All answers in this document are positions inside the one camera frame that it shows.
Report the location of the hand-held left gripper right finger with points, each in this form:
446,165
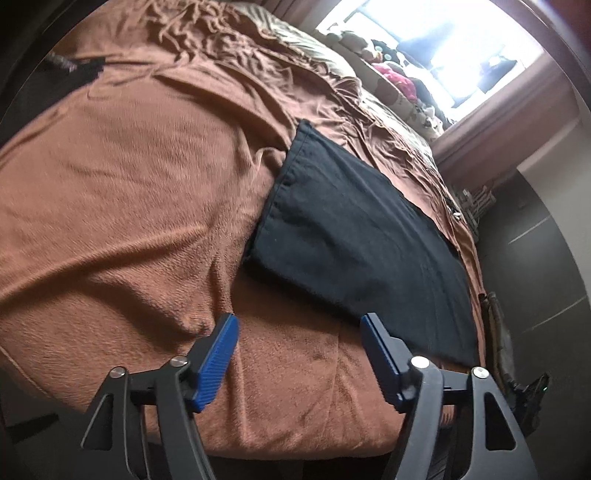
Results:
381,364

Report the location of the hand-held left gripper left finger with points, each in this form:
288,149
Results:
217,364

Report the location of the black bear print T-shirt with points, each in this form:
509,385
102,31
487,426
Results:
351,230

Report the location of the white nightstand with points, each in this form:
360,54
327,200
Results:
475,203

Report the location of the brown bed sheet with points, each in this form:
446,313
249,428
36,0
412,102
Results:
115,184

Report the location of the patterned sill cushion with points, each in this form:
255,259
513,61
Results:
401,104

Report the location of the pink curtain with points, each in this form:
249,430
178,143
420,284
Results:
508,120

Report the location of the pink plush toy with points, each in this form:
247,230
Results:
397,78

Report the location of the dark cloth with printed strip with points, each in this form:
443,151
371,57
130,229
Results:
87,69

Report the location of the beige plush toy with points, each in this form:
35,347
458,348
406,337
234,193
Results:
353,41

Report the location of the bright window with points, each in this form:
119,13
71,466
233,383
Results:
461,46

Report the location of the beige duvet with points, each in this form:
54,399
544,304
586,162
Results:
300,46

